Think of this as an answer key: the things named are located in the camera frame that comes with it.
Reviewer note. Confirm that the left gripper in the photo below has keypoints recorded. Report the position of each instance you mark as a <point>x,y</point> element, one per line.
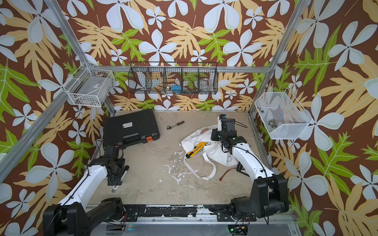
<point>116,179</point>

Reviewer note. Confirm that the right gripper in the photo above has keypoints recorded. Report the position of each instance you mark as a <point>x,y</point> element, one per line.
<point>214,137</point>

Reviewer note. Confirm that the black white pen knife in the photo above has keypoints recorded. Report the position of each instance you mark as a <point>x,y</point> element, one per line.
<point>125,170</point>

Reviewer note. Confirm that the white cartoon print pouch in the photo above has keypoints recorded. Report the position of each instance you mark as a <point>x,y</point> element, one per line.
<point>210,152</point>

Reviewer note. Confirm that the yellow utility knife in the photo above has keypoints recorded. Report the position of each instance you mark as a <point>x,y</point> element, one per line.
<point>196,150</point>

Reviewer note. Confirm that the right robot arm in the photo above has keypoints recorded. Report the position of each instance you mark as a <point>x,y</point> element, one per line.
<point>269,194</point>

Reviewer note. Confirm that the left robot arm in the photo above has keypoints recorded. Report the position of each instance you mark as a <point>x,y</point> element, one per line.
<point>69,217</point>

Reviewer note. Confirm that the black plastic tool case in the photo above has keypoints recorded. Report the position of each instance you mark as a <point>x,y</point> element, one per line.
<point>130,129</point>

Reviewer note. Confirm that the blue object in basket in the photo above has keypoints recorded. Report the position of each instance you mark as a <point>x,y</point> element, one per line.
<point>176,89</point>

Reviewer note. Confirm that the white mesh basket right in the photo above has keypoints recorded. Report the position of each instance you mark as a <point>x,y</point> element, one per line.
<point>283,115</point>

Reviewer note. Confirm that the black wire basket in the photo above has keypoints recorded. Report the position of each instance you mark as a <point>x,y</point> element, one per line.
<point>192,77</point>

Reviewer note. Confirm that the white wire basket left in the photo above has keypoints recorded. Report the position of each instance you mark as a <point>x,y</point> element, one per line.
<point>90,86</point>

